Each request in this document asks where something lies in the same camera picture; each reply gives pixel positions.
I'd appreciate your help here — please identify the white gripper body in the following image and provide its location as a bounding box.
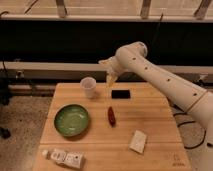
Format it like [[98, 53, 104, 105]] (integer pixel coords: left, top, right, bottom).
[[98, 56, 124, 76]]

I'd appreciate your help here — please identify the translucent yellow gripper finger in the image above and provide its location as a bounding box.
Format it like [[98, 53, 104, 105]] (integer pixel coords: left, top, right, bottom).
[[106, 74, 118, 87]]

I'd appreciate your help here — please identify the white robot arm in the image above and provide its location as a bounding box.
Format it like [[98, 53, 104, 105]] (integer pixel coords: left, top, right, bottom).
[[99, 42, 213, 148]]

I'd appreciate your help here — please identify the green ceramic bowl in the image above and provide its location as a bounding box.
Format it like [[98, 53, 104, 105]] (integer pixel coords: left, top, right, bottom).
[[54, 104, 90, 137]]

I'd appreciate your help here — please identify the black rectangular phone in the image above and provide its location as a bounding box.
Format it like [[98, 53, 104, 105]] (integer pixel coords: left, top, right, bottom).
[[111, 90, 130, 99]]

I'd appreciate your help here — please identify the dark red small object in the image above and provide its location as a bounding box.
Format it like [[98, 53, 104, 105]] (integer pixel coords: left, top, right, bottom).
[[108, 106, 116, 126]]

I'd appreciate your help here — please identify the white tube with label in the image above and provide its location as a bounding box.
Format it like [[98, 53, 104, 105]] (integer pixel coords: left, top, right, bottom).
[[42, 149, 84, 169]]

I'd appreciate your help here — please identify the dark object on floor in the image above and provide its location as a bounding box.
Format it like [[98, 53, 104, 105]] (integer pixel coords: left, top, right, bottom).
[[0, 127, 11, 139]]

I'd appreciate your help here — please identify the black hanging cable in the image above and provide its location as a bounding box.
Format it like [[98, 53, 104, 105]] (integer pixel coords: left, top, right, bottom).
[[146, 13, 165, 64]]

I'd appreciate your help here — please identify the grey wall rail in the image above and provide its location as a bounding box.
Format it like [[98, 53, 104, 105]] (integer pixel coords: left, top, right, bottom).
[[0, 60, 213, 84]]

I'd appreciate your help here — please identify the black floor cable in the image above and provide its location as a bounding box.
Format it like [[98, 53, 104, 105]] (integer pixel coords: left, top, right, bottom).
[[173, 111, 208, 150]]

